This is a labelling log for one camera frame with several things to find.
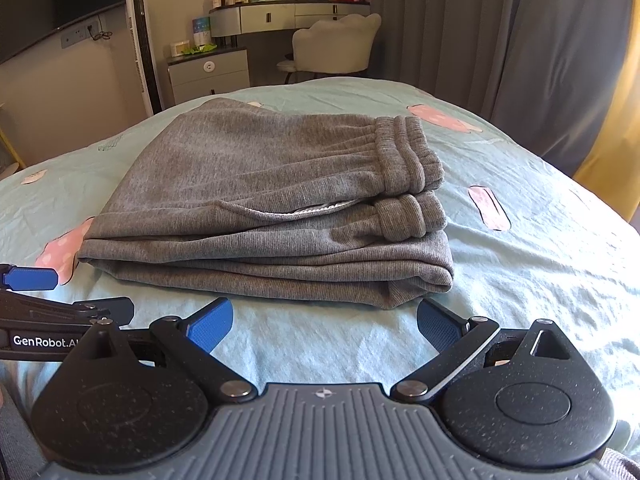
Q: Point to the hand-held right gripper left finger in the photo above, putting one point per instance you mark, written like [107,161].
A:
[212,322]

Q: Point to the grey vanity desk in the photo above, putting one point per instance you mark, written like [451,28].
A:
[295,12]

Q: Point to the wall power outlet strip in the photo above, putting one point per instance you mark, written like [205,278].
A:
[80,35]

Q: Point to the cream shell-back chair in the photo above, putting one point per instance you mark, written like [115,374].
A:
[335,45]

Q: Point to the grey pants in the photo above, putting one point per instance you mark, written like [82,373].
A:
[250,170]

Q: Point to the grey nightstand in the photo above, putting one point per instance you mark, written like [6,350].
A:
[207,74]

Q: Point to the person's grey clothing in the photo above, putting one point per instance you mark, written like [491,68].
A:
[622,467]

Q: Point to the white tower fan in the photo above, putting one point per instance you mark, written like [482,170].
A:
[142,50]

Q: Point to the yellow curtain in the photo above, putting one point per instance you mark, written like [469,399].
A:
[612,135]

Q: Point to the light teal printed bed sheet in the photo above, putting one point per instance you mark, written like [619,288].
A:
[525,270]

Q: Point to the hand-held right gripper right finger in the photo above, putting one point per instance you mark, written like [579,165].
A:
[440,327]

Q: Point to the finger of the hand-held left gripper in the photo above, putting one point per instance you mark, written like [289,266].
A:
[107,307]
[30,278]

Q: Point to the wall-mounted black television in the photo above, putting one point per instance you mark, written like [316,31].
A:
[50,5]

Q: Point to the green packets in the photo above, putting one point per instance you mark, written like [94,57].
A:
[202,49]

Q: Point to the grey curtain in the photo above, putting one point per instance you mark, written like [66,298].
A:
[475,25]

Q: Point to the blue and white box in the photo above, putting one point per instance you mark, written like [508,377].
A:
[201,30]

